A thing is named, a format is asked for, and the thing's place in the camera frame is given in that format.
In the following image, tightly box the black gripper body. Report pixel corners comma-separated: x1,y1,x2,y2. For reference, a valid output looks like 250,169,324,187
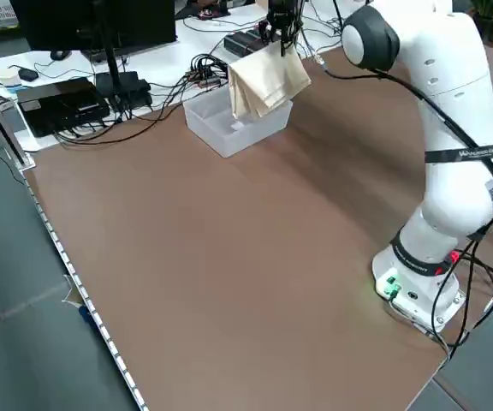
266,0,304,43

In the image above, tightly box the cream tablecloth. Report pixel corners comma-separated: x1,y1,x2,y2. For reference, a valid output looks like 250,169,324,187
227,42,312,120

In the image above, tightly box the clear plastic box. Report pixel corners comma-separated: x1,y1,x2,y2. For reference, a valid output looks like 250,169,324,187
181,88,294,158

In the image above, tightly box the flat black electronics box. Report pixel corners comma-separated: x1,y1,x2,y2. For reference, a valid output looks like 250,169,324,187
16,77,111,139

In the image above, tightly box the white desk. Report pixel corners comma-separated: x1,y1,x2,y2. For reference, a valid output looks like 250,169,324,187
0,0,350,153

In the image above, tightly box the black monitor stand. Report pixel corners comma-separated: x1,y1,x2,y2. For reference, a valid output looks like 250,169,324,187
93,0,152,110

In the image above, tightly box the black computer monitor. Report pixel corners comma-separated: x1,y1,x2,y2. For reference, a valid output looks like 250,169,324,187
9,0,177,53

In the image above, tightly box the small green circuit board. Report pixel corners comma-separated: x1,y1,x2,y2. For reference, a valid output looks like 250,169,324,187
383,274,404,300

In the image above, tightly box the red base connector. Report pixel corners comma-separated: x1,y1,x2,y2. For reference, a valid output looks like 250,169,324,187
436,251,460,276

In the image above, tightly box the black cable hub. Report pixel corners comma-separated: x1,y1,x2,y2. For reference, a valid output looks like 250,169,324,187
187,52,230,90

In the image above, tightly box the long black cable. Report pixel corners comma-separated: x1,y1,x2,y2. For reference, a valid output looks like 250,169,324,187
56,83,192,147

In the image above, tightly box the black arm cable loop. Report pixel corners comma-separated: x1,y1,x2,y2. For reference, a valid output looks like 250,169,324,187
297,25,493,243

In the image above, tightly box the black base cable bundle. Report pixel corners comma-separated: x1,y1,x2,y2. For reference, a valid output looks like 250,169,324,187
430,239,493,348

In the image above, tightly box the aluminium table edge rail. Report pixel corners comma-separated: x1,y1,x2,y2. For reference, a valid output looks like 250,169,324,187
18,165,150,411

